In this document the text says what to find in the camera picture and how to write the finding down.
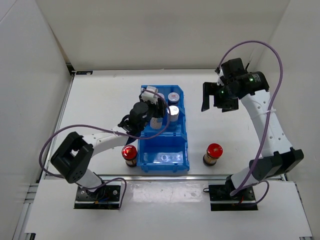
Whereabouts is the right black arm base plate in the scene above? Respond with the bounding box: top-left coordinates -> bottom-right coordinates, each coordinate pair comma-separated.
202,184 -> 258,212

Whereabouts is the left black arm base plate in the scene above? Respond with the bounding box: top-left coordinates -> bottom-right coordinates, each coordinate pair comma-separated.
73,181 -> 122,210

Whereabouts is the red-lid sauce jar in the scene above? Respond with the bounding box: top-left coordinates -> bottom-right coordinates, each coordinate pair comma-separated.
202,143 -> 223,166
121,144 -> 138,168

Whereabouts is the left black logo label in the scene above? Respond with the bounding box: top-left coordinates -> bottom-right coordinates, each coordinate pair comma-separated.
75,70 -> 93,75

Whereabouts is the silver-lid blue-label bottle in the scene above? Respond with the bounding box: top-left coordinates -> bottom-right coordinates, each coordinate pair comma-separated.
149,117 -> 163,130
167,105 -> 180,131

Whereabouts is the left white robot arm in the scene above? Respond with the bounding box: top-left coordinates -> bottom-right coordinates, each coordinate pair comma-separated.
50,97 -> 167,201

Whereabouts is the near blue storage bin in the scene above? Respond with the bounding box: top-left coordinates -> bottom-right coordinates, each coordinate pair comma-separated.
137,135 -> 190,173

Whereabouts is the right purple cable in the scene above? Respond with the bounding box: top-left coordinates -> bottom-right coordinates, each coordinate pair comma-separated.
216,39 -> 285,206

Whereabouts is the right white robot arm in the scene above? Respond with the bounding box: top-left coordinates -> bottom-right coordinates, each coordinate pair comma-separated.
201,58 -> 304,200

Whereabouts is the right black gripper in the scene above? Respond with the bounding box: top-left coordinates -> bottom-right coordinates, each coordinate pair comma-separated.
201,82 -> 239,113

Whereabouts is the white-lid spice jar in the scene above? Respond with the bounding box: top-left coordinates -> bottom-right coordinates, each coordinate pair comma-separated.
168,92 -> 180,106
157,92 -> 166,101

